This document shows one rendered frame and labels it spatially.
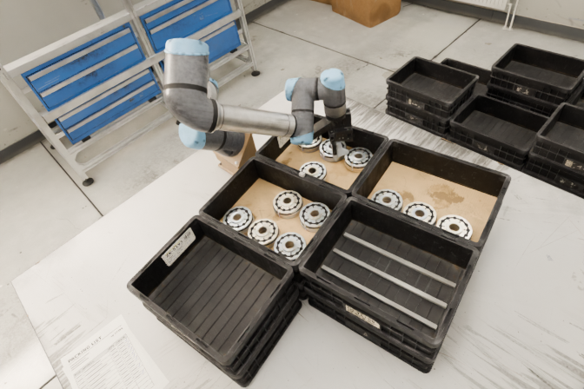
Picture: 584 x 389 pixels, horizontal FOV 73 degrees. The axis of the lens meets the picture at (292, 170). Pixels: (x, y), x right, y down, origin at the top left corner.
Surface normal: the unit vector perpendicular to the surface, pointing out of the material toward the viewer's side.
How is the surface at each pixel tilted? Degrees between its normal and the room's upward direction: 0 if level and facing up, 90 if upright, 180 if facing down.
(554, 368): 0
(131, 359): 0
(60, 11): 90
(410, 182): 0
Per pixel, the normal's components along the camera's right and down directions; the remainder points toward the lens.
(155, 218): -0.14, -0.68
